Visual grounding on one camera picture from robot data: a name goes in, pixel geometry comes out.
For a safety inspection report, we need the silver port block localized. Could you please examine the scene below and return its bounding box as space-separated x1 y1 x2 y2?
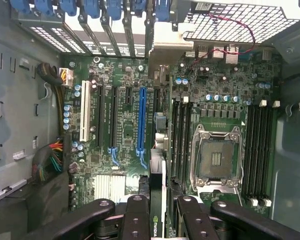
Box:
194 44 240 65

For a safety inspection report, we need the black sleeved cable bundle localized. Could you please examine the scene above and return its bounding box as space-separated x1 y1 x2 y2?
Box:
36 62 66 137

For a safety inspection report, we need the short black expansion slot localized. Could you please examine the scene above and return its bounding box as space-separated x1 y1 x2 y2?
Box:
125 87 134 106

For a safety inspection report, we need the open black PC case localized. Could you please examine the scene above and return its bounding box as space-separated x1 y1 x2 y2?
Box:
0 0 300 240

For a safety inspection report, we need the black RAM slot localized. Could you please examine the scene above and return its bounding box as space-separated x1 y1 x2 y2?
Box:
171 96 179 191
185 96 193 191
177 96 187 191
242 102 260 201
256 102 274 203
249 99 267 208
261 99 281 208

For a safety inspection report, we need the blue expansion slot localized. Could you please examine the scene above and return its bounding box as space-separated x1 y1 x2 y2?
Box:
136 86 150 174

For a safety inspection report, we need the green motherboard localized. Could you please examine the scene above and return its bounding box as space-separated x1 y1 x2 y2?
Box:
61 54 283 221

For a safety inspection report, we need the metal slot cover bracket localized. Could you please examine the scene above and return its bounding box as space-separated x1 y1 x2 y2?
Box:
144 19 154 60

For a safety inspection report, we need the white power connector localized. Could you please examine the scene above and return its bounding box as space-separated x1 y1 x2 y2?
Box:
59 66 75 88

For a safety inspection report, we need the white expansion slot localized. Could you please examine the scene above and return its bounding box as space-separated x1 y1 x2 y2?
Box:
79 79 92 143

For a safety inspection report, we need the black fan shroud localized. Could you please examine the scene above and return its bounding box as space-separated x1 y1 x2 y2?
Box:
0 172 74 240

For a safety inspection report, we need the silver chipset heat sink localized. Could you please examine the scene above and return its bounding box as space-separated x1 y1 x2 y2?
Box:
94 173 127 204

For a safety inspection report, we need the coloured wire bundle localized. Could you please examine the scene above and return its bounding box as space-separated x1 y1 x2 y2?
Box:
31 139 65 185

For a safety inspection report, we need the thin red black wire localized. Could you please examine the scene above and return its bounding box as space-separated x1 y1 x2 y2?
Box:
189 13 257 73

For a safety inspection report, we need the CPU socket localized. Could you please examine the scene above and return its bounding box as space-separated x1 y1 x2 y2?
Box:
191 123 246 195

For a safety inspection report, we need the long black expansion slot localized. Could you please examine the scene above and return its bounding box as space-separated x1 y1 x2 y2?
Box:
108 86 120 166
96 84 106 149

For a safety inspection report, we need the blue bracket clip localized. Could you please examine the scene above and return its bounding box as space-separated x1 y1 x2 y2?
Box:
84 0 101 20
106 0 123 21
10 0 31 15
154 0 172 23
134 0 147 14
35 0 55 16
59 0 78 18

